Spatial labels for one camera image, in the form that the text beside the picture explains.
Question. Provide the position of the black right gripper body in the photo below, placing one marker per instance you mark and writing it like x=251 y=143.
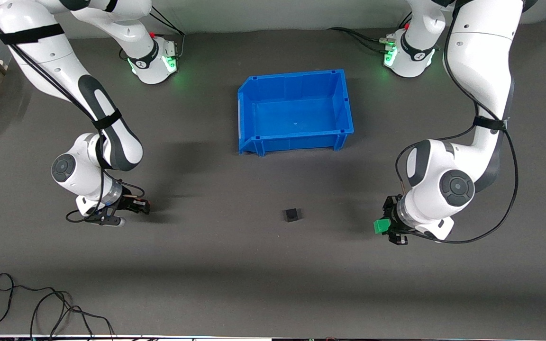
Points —
x=127 y=203

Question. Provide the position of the small green cube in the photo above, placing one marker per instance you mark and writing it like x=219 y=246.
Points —
x=381 y=226

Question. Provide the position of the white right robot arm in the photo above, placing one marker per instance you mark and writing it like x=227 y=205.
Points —
x=55 y=61

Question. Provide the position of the small black cube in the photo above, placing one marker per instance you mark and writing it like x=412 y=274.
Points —
x=292 y=215

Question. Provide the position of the blue plastic storage bin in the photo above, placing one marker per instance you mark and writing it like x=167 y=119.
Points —
x=296 y=113

